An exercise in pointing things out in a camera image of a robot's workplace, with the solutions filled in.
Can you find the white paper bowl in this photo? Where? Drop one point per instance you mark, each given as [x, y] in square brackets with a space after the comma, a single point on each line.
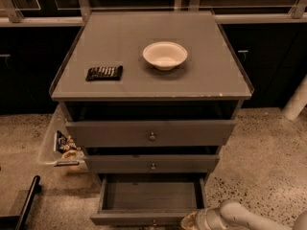
[165, 55]

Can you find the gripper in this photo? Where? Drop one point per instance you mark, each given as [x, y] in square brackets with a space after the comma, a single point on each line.
[202, 220]

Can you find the clear plastic storage bin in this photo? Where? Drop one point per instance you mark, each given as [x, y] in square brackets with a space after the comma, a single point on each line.
[48, 157]

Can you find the black snack bar packet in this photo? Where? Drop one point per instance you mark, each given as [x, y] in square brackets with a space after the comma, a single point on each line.
[104, 73]

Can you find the metal rail frame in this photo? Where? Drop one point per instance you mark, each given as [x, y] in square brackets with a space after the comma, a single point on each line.
[51, 13]

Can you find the grey top drawer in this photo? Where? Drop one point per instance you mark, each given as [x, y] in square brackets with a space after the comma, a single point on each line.
[150, 133]

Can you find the grey drawer cabinet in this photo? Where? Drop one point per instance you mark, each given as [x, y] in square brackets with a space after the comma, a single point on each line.
[210, 84]

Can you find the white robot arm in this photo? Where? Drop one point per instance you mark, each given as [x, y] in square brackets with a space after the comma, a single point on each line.
[231, 215]

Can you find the snack packets in bin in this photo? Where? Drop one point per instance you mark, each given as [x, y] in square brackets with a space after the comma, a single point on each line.
[65, 147]

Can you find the grey drawer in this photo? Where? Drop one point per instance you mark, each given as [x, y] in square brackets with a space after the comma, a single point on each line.
[150, 133]
[149, 199]
[151, 163]

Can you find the grey bottom drawer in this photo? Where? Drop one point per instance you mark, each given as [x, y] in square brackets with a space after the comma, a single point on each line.
[149, 199]

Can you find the grey middle drawer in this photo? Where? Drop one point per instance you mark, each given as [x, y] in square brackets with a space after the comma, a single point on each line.
[151, 163]

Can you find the black bar stand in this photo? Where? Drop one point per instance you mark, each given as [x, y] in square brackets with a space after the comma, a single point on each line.
[18, 222]

